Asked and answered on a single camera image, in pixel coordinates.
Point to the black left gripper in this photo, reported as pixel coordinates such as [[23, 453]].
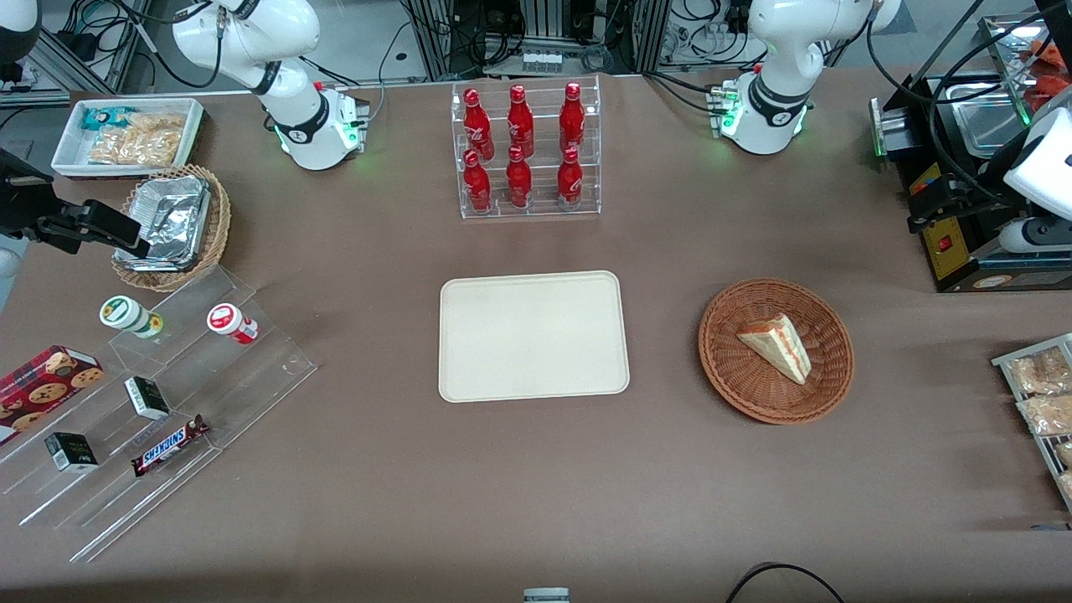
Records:
[[981, 185]]

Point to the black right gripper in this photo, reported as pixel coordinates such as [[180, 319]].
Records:
[[23, 207]]

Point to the triangular sandwich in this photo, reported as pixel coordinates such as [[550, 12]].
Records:
[[779, 343]]

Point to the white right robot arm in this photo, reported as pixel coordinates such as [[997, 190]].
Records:
[[301, 126]]

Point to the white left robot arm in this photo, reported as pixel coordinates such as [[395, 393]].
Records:
[[779, 84]]

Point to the small wicker basket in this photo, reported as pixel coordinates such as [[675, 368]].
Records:
[[219, 218]]

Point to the tray of packaged snacks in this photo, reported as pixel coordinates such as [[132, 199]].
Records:
[[1005, 362]]

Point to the large round wicker basket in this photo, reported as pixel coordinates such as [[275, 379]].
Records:
[[737, 368]]

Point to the cream plastic tray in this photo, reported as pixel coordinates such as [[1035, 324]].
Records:
[[532, 335]]

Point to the black food warmer machine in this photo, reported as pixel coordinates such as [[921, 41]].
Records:
[[955, 251]]

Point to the aluminium foil container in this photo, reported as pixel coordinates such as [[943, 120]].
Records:
[[176, 218]]

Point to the white rectangular bin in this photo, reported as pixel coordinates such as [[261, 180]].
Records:
[[67, 155]]

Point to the green lid white cup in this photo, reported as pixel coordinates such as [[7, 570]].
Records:
[[126, 314]]

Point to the clear bag of chips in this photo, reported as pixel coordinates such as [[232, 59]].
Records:
[[142, 142]]

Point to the steel warmer pan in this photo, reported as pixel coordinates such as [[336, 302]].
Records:
[[988, 126]]

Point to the teal snack packet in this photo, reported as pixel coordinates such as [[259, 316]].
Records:
[[105, 117]]

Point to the red lid white bottle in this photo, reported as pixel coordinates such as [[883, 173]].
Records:
[[228, 322]]

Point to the red cookie box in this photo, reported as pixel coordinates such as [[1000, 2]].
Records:
[[42, 385]]

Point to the small black carton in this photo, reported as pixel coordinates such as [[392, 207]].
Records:
[[147, 398], [71, 452]]

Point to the clear bag of snacks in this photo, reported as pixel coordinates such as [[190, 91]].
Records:
[[1047, 414], [1038, 373]]

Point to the clear acrylic stepped shelf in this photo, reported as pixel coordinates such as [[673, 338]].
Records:
[[243, 385]]

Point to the Snickers chocolate bar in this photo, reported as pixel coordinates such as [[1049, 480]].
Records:
[[167, 446]]

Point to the red cola bottle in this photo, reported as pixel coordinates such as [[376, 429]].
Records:
[[569, 180], [476, 184], [520, 121], [572, 117], [477, 126], [518, 180]]

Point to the clear acrylic bottle rack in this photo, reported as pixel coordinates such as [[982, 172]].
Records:
[[544, 109]]

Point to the white power strip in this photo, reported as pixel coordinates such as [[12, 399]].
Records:
[[540, 60]]

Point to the grey device edge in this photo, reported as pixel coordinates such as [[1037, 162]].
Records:
[[546, 595]]

